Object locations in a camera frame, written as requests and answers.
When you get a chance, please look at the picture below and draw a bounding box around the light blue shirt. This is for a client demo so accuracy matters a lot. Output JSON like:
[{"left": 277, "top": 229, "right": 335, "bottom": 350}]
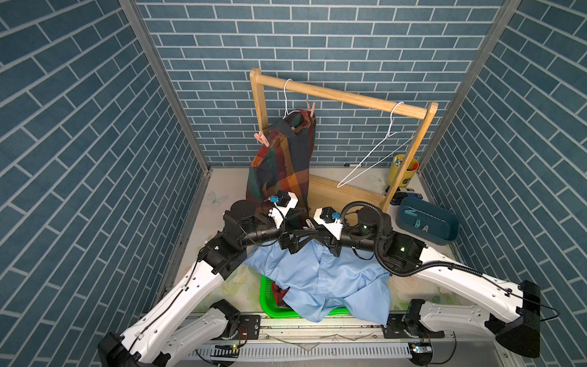
[{"left": 245, "top": 240, "right": 391, "bottom": 324}]

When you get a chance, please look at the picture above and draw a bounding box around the red black plaid shirt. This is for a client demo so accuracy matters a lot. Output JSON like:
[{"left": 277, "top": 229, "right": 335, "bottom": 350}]
[{"left": 271, "top": 282, "right": 290, "bottom": 308}]

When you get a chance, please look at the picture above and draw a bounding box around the white wire hanger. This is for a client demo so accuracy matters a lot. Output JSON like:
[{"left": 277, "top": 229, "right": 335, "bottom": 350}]
[
  {"left": 336, "top": 100, "right": 418, "bottom": 190},
  {"left": 283, "top": 78, "right": 297, "bottom": 119}
]

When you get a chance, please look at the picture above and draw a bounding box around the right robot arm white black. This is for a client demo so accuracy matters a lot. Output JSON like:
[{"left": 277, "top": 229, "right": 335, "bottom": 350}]
[{"left": 308, "top": 201, "right": 547, "bottom": 359}]

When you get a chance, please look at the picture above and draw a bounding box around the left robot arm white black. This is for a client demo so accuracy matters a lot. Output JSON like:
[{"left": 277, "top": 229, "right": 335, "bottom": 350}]
[{"left": 97, "top": 191, "right": 299, "bottom": 366}]

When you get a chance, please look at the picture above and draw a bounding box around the pink clothespin on sleeve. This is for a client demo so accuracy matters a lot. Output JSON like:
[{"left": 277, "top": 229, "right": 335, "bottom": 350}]
[{"left": 254, "top": 132, "right": 270, "bottom": 147}]

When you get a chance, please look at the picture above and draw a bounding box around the wooden clothes rack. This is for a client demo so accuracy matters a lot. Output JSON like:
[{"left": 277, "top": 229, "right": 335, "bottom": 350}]
[{"left": 250, "top": 68, "right": 438, "bottom": 211}]

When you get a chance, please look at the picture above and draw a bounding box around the green plastic basket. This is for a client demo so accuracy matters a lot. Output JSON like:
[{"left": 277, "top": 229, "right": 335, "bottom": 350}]
[{"left": 258, "top": 274, "right": 353, "bottom": 320}]

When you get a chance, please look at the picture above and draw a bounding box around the dark multicolour plaid shirt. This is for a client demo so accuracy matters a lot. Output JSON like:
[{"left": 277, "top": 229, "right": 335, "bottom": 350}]
[{"left": 246, "top": 110, "right": 316, "bottom": 229}]

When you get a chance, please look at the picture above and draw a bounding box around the blue black stapler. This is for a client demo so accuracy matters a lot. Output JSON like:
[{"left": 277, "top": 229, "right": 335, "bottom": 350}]
[{"left": 390, "top": 190, "right": 423, "bottom": 206}]

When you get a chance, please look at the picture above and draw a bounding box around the teal storage box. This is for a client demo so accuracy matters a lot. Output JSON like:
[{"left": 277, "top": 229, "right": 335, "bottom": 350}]
[{"left": 397, "top": 198, "right": 460, "bottom": 246}]

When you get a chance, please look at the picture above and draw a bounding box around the yellow pen cup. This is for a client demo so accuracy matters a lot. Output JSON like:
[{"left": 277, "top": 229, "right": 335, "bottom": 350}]
[{"left": 387, "top": 154, "right": 420, "bottom": 189}]

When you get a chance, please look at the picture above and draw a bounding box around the pink clothespin at collar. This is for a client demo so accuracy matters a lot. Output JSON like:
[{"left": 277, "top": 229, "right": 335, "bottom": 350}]
[{"left": 307, "top": 102, "right": 316, "bottom": 117}]

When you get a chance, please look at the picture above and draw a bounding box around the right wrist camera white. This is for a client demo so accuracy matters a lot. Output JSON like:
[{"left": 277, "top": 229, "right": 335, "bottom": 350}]
[{"left": 313, "top": 206, "right": 343, "bottom": 240}]

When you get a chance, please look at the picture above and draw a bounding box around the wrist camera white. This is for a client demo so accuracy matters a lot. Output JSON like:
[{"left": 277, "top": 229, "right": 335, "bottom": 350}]
[
  {"left": 313, "top": 206, "right": 343, "bottom": 240},
  {"left": 269, "top": 191, "right": 298, "bottom": 229}
]

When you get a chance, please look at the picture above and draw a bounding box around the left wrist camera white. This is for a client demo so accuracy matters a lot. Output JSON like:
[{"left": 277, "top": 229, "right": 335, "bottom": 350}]
[{"left": 269, "top": 191, "right": 298, "bottom": 229}]

